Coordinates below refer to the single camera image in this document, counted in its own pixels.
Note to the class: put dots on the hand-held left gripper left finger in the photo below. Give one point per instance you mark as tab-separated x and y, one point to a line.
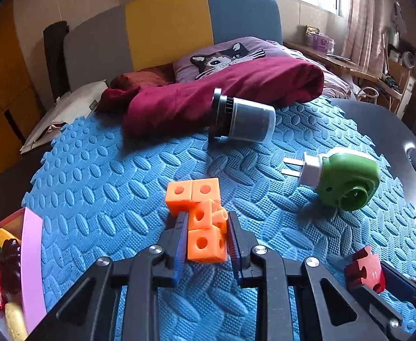
180	248

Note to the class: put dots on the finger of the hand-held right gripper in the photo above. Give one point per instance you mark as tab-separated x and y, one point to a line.
378	309
403	280

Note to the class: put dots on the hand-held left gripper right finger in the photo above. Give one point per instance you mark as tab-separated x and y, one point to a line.
237	248

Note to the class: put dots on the orange cube block toy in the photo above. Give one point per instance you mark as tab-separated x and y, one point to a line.
204	234

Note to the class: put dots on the red puzzle piece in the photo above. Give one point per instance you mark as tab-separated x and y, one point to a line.
365	270

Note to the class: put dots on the pink storage box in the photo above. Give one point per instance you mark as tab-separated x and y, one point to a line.
32	273

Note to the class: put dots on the blue foam mat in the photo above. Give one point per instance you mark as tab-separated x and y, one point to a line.
122	184

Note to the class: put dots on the green plug-in device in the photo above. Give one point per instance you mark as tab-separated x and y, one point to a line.
346	177

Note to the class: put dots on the grey jar with black lid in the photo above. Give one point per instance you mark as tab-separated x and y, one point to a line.
250	120

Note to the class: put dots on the maroon blanket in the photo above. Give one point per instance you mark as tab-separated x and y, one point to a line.
200	96

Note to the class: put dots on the dark brown toy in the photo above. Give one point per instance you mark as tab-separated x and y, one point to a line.
11	263

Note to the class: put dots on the yellow toy piece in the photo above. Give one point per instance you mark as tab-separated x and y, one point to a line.
7	235

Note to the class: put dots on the red-brown cushion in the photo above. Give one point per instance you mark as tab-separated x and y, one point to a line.
144	78

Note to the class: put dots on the white paper bag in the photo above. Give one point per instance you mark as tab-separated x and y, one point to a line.
73	110

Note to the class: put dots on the purple cat print pillow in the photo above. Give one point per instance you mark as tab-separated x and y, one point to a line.
222	58

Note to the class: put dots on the wooden side desk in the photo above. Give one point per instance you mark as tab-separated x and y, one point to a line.
335	62

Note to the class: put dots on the grey yellow blue headboard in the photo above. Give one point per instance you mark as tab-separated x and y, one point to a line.
165	28

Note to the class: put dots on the pink box on desk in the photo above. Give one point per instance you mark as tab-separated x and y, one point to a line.
319	41

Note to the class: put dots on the yellow wardrobe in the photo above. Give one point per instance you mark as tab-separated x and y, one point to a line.
2	96

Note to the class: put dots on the pink curtain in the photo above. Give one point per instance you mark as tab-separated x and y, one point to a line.
362	17

